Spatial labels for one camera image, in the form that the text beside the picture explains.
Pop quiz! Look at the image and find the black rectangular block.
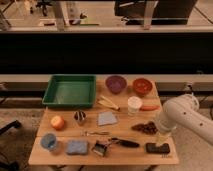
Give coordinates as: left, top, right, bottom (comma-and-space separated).
145, 143, 170, 154

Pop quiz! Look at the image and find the dark grape bunch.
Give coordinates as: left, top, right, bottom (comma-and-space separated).
131, 121, 157, 135

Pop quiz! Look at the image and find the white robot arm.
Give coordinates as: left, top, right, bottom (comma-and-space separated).
154, 94, 213, 146

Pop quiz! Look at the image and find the white paper cup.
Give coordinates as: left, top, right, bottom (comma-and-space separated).
127, 96, 143, 115

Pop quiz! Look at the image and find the small metal cup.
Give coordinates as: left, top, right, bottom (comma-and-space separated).
74, 110, 86, 126

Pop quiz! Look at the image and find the blue plastic cup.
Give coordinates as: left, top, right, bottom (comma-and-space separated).
40, 133, 57, 151

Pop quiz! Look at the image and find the orange carrot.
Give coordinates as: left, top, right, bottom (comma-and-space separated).
140, 105, 159, 111

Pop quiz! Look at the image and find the wooden folding table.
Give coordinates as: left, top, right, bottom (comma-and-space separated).
29, 80, 179, 165

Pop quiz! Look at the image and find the red bowl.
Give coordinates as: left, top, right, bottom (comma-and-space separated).
133, 78, 153, 96

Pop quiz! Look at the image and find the blue cloth square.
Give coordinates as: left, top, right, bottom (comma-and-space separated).
98, 112, 117, 126

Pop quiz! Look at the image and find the black binder clip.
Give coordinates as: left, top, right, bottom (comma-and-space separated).
92, 141, 108, 157

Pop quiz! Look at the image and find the yellow banana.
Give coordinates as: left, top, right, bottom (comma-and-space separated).
98, 96, 120, 111

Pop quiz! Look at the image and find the purple bowl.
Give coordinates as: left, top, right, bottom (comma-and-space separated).
105, 75, 127, 94

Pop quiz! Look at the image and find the blue sponge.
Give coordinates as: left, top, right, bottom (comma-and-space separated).
66, 140, 88, 155

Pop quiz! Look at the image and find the orange fruit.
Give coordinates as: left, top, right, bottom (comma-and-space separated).
50, 115, 65, 130

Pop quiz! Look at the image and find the green plastic tray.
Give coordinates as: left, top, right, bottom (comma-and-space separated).
42, 75, 96, 108

